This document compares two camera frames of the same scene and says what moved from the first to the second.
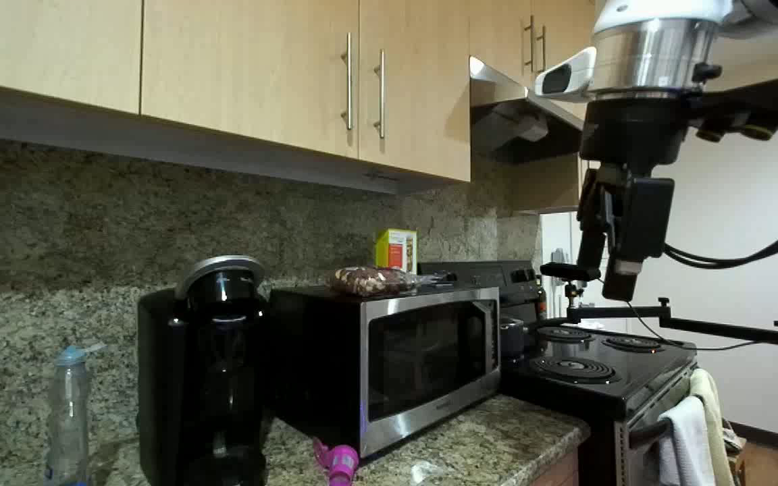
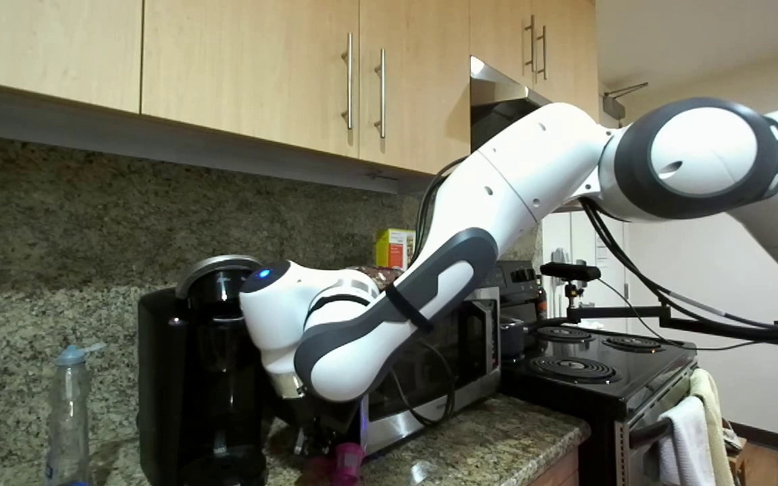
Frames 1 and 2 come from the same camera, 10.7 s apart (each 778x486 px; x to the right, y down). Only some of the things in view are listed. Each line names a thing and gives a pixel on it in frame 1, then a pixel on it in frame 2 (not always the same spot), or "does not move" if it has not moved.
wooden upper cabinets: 348,93 does not move
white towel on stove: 683,455 does not move
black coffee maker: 206,376 does not move
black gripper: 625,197 -> 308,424
